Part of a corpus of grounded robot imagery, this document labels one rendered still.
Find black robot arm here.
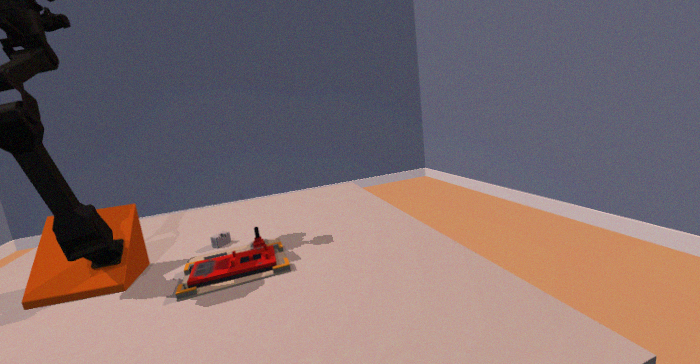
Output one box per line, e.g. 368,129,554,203
0,0,124,269

